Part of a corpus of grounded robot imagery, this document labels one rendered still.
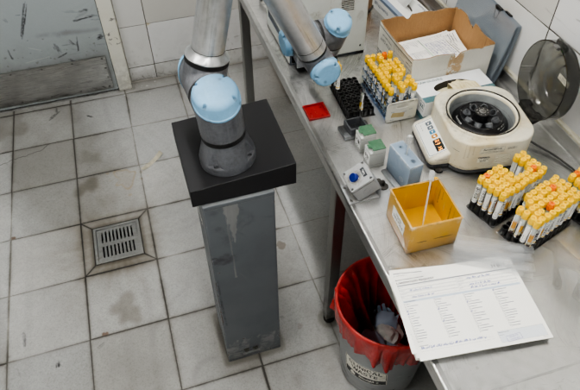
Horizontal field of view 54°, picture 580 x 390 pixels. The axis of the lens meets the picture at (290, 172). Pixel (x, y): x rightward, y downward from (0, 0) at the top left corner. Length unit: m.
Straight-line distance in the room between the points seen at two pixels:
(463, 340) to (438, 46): 1.05
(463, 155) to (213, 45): 0.72
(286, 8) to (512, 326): 0.85
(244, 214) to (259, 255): 0.21
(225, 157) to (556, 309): 0.85
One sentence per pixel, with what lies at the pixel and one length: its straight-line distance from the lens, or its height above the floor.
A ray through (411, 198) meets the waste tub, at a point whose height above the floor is 0.92.
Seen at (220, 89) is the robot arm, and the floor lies 1.17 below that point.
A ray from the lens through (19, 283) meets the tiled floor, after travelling 2.67.
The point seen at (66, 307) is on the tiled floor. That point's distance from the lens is 2.52.
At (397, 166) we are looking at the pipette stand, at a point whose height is 0.93.
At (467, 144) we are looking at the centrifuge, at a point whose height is 0.98.
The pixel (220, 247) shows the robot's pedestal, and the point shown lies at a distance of 1.67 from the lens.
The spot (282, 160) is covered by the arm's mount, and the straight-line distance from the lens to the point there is 1.52.
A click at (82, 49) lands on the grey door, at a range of 3.29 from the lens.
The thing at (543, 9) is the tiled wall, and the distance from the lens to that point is 1.83.
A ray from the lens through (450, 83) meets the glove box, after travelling 1.82.
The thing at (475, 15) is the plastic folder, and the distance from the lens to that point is 2.08.
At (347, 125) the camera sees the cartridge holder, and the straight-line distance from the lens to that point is 1.69.
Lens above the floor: 2.02
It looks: 46 degrees down
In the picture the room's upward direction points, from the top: 1 degrees counter-clockwise
